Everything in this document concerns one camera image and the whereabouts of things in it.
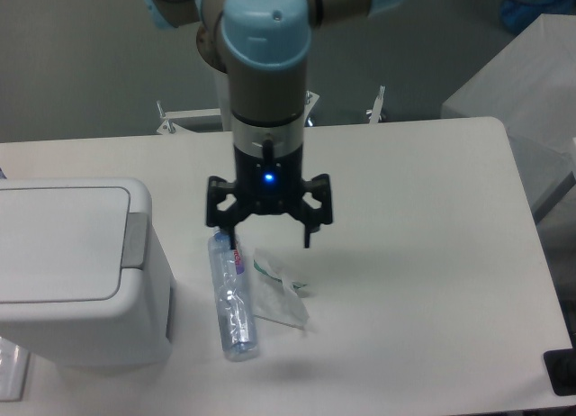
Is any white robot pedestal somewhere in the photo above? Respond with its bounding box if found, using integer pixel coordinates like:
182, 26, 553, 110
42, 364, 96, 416
195, 23, 235, 131

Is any translucent plastic covered box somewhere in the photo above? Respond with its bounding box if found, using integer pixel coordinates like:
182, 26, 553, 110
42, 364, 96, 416
441, 14, 575, 221

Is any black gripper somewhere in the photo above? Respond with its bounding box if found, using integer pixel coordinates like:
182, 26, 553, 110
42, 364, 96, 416
205, 120, 333, 249

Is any black clamp at table edge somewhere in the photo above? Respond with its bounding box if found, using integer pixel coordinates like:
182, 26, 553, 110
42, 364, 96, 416
544, 348, 575, 396

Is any clear plastic sheet holder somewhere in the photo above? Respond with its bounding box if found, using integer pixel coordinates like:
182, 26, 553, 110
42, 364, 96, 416
1, 338, 31, 402

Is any crumpled white plastic wrapper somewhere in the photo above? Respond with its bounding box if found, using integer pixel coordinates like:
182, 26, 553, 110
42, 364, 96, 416
249, 249, 310, 330

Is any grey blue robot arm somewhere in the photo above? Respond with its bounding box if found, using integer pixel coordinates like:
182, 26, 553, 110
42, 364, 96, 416
144, 0, 403, 237

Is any white metal base frame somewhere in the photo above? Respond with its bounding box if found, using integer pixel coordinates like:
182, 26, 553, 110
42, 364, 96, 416
156, 85, 387, 135

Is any blue object in corner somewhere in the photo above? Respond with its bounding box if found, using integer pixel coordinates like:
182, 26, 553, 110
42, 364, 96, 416
499, 0, 575, 35

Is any white push-lid trash can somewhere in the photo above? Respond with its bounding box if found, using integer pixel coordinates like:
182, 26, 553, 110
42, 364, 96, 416
1, 177, 175, 366

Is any clear plastic water bottle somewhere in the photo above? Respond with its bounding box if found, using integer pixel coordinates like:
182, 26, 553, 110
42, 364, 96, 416
208, 230, 258, 362

